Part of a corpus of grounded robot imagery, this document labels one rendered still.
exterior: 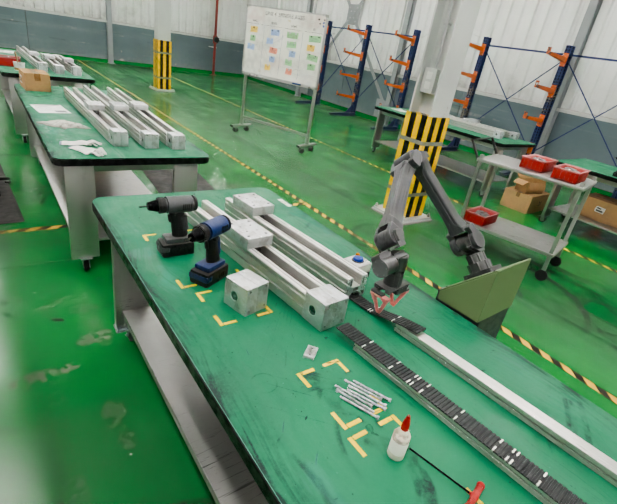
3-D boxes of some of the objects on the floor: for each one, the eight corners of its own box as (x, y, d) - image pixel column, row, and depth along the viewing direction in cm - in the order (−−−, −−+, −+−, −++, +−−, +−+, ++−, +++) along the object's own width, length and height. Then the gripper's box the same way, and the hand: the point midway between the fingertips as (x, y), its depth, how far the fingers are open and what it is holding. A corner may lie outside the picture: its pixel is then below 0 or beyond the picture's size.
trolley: (559, 267, 413) (607, 165, 369) (544, 282, 374) (595, 171, 330) (461, 227, 471) (492, 136, 427) (438, 238, 432) (470, 138, 388)
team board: (228, 131, 728) (238, 1, 644) (248, 129, 767) (259, 7, 682) (299, 154, 660) (320, 12, 575) (316, 151, 699) (339, 17, 614)
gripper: (393, 277, 126) (381, 320, 132) (416, 267, 134) (404, 308, 140) (375, 267, 130) (365, 309, 137) (398, 258, 138) (388, 298, 145)
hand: (385, 306), depth 138 cm, fingers open, 8 cm apart
